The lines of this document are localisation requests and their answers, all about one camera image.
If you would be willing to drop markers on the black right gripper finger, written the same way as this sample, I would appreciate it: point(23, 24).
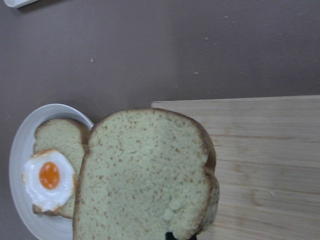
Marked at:
point(169, 236)

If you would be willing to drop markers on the bread slice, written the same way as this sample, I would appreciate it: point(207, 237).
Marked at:
point(70, 138)
point(147, 173)

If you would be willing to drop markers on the white round plate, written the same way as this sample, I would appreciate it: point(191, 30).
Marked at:
point(43, 227)

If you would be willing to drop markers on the cream rabbit tray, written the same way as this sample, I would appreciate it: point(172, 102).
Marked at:
point(30, 4)

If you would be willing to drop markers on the wooden cutting board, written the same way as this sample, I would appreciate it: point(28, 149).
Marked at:
point(268, 165)

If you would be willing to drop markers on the fried egg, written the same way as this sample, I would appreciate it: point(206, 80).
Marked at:
point(49, 179)

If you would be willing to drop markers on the bread slice on plate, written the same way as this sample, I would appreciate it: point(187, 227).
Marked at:
point(70, 138)

